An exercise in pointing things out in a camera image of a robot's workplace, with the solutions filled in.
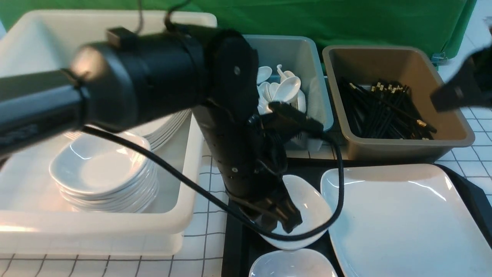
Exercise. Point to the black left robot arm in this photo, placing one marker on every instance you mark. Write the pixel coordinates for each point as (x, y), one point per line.
(130, 80)

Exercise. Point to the black serving tray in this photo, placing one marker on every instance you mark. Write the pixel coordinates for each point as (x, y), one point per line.
(242, 246)

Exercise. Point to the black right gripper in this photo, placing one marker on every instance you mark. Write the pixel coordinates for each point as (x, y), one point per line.
(469, 87)

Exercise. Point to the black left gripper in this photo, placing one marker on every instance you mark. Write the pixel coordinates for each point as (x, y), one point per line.
(252, 161)

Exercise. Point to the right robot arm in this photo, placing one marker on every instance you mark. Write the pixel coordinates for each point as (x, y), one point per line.
(471, 86)

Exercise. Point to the pile of black chopsticks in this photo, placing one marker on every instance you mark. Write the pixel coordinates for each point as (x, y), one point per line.
(383, 110)

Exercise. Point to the large white square plate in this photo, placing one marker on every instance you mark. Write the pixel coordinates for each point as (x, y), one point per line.
(407, 221)

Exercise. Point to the stack of white square plates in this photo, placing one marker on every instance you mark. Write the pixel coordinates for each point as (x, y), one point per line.
(158, 132)

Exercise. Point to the white bowl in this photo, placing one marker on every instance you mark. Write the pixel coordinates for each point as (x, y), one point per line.
(297, 263)
(314, 212)

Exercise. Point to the pile of white spoons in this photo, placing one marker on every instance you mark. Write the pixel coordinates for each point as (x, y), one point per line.
(264, 74)

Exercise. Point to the stack of white bowls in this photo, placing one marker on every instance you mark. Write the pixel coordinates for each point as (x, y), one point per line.
(97, 175)

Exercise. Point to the large white plastic tub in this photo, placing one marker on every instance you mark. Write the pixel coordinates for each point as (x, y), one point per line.
(35, 219)

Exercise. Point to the brown plastic bin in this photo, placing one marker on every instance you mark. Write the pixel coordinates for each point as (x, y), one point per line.
(364, 66)

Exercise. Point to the teal plastic bin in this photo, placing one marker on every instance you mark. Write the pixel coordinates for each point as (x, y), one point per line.
(297, 55)

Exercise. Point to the green cloth backdrop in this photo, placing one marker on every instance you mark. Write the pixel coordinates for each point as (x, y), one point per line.
(433, 26)

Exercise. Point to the white ceramic spoon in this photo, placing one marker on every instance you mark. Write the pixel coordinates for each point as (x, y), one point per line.
(285, 91)

